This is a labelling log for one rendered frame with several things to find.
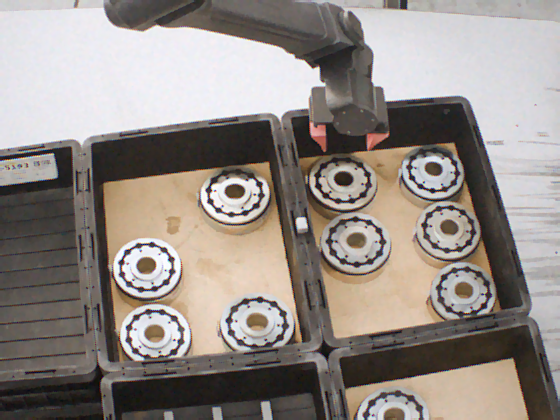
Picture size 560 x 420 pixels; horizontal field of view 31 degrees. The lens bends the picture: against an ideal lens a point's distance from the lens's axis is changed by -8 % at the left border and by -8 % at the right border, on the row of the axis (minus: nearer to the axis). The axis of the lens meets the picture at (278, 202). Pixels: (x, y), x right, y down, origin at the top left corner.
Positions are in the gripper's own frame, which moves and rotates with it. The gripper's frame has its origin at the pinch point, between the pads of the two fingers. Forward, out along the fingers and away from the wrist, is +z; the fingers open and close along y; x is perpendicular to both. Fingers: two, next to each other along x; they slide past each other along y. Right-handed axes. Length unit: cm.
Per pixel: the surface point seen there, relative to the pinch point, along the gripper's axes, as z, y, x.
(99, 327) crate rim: 1.8, -34.6, -28.1
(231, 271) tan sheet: 11.5, -16.7, -13.4
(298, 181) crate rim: 1.6, -7.0, -5.1
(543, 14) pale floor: 96, 76, 124
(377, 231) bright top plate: 8.9, 4.3, -9.1
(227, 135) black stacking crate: 4.2, -16.9, 5.4
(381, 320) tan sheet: 11.6, 4.2, -22.4
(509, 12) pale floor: 96, 64, 125
